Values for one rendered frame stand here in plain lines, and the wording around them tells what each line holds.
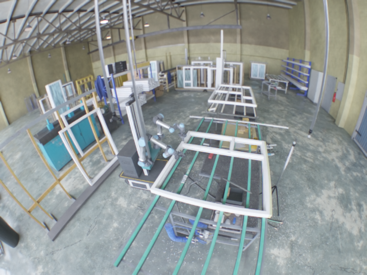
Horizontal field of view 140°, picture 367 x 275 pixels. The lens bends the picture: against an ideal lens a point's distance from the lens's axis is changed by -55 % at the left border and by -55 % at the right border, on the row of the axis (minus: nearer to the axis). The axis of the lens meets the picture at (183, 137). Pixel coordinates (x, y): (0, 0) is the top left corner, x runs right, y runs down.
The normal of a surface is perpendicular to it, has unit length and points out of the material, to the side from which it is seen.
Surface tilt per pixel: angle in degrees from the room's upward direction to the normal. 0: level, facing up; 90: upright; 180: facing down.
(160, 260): 0
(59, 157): 90
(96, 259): 0
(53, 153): 90
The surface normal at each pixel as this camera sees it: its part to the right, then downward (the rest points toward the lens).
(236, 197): -0.07, -0.84
